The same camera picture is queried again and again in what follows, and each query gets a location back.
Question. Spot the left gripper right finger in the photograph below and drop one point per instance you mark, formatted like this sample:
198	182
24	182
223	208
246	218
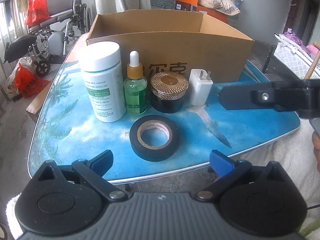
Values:
230	173

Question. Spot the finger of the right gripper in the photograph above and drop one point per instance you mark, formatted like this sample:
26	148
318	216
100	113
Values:
301	96

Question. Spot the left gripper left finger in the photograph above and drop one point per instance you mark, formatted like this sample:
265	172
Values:
91	174

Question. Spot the black electrical tape roll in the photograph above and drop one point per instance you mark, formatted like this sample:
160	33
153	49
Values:
154	138

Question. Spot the green dropper bottle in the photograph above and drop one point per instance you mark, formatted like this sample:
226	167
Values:
135	85

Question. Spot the white charger plug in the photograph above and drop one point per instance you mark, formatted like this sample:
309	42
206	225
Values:
200	84

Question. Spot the dark jar gold lid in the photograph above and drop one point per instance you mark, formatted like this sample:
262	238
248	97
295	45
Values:
167	91

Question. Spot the person's right hand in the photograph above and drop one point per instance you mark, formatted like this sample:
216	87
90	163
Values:
316	148

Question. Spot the purple white bedding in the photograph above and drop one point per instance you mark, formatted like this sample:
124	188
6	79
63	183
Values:
294	57

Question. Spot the wooden stool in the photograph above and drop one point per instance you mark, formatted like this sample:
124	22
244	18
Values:
34	108

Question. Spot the red plastic bag lower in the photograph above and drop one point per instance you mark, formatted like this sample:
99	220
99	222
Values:
28	83

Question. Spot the red plastic bag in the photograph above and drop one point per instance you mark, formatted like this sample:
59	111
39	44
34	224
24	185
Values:
28	83
37	12

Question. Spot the white supplement bottle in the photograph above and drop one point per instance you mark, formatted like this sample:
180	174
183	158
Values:
101	69

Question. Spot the beige hat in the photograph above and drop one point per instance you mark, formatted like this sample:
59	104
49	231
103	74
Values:
226	7

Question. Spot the brown cardboard box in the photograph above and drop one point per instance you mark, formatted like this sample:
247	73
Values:
175	41

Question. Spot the orange Philips box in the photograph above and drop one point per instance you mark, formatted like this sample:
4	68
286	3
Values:
192	5

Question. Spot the grey wheelchair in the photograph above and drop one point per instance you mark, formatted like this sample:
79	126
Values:
46	43

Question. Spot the metal railing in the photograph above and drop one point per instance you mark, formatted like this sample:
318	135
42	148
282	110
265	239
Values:
12	27

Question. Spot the red plastic bag upper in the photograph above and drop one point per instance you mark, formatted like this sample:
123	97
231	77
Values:
37	12

